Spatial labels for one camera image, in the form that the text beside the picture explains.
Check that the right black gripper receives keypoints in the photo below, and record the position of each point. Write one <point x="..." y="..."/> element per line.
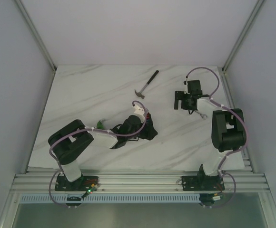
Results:
<point x="179" y="95"/>

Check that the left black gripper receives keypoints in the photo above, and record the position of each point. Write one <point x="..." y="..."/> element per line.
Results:
<point x="150" y="129"/>

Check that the black fuse box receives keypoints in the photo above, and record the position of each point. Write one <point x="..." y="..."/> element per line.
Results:
<point x="149" y="122"/>

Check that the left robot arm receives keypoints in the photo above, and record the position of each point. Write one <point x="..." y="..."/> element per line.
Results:
<point x="67" y="144"/>

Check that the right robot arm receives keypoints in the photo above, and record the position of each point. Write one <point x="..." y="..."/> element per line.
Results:
<point x="228" y="136"/>

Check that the silver open-end wrench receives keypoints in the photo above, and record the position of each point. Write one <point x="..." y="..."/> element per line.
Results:
<point x="203" y="116"/>

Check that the green plastic tap fitting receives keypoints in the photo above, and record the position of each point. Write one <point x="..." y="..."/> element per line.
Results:
<point x="100" y="124"/>

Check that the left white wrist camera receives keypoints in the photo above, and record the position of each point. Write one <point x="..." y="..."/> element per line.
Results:
<point x="140" y="110"/>

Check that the claw hammer black handle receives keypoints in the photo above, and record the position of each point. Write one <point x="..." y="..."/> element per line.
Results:
<point x="140" y="93"/>

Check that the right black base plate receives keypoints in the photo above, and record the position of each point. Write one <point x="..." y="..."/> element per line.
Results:
<point x="207" y="183"/>

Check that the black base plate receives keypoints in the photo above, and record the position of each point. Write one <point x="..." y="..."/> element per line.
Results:
<point x="207" y="183"/>
<point x="81" y="184"/>

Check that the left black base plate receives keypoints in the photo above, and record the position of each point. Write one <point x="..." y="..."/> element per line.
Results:
<point x="81" y="184"/>

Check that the right aluminium frame post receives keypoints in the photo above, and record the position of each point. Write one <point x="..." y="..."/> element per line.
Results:
<point x="244" y="33"/>

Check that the aluminium frame post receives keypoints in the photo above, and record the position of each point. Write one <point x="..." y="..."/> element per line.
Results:
<point x="36" y="36"/>
<point x="244" y="33"/>

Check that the aluminium rail base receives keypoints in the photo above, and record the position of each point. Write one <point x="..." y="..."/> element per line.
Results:
<point x="37" y="181"/>

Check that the white slotted cable duct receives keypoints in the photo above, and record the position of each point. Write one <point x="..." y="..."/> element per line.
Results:
<point x="29" y="198"/>

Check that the left aluminium frame post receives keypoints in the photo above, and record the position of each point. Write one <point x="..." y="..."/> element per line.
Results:
<point x="36" y="36"/>

